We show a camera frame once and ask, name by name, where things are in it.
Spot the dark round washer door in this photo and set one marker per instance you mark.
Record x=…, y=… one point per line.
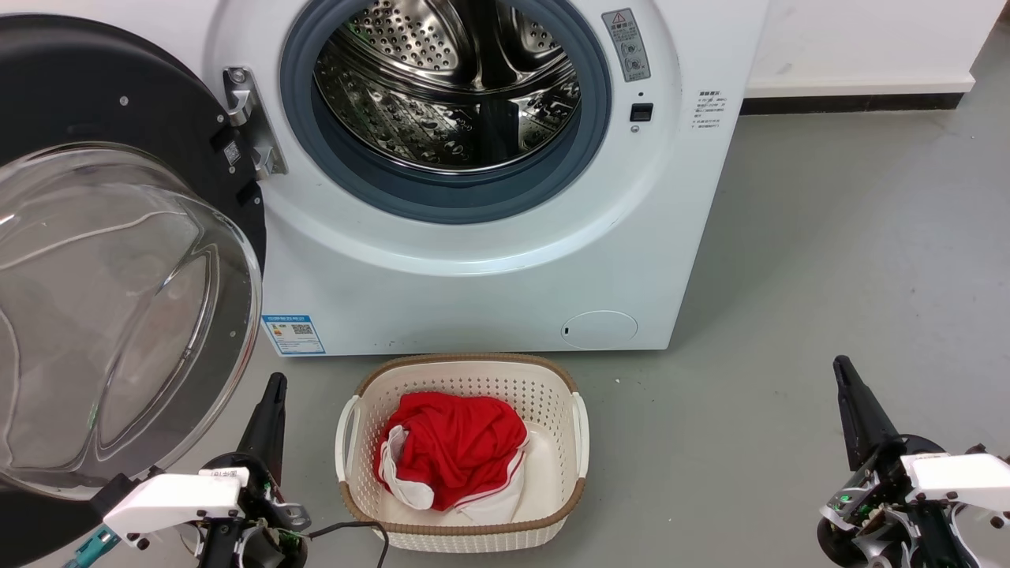
x=118, y=102

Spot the grey warning sticker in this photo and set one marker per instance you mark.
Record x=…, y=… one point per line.
x=626, y=43

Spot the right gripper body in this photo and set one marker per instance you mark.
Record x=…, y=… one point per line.
x=876, y=513

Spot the metal door hinge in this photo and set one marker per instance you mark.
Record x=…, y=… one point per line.
x=252, y=118

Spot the red and white garment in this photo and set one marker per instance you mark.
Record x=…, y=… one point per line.
x=458, y=442

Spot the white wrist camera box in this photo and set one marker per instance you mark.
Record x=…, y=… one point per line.
x=955, y=473
x=173, y=497

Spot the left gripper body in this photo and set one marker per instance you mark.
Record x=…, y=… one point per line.
x=260, y=544

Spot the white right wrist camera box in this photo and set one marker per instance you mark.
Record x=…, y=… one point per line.
x=955, y=473

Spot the white front-load washing machine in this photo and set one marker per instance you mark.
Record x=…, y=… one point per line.
x=505, y=276

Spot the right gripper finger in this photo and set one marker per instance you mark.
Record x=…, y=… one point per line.
x=864, y=418

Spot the steel washer drum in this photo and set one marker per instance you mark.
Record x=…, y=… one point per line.
x=442, y=87

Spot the blue energy label sticker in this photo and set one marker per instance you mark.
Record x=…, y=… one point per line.
x=293, y=335

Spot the small QR code sticker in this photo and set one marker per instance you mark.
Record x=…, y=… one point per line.
x=231, y=153

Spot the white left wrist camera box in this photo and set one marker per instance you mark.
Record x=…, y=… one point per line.
x=173, y=497

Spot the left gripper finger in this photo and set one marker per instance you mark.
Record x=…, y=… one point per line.
x=268, y=430

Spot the round white filter cover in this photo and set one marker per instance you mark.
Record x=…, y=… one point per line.
x=600, y=330

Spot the cream perforated laundry basket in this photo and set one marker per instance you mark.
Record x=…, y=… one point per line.
x=544, y=410

